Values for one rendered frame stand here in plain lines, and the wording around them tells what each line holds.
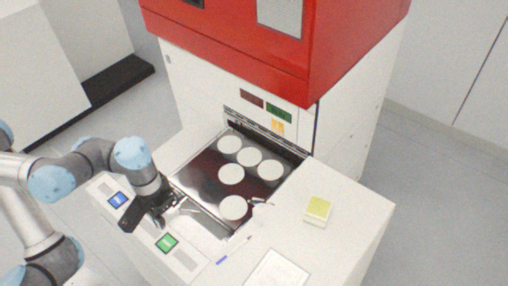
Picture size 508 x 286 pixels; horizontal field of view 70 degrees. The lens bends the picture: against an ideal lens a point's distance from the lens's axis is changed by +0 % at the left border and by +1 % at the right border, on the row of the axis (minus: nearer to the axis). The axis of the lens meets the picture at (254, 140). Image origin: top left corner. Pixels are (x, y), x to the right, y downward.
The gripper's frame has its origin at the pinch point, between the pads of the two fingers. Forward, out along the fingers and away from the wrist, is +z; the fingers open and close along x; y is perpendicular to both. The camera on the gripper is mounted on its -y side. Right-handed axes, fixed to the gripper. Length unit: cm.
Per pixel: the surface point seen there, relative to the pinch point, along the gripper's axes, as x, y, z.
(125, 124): 161, 62, 106
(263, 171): -1.9, 44.8, 16.1
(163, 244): 0.4, -0.8, 9.5
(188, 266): -10.6, -0.5, 10.4
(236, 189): 0.1, 32.1, 16.0
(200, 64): 41, 57, -8
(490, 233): -89, 145, 106
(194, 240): -1.9, 8.4, 18.0
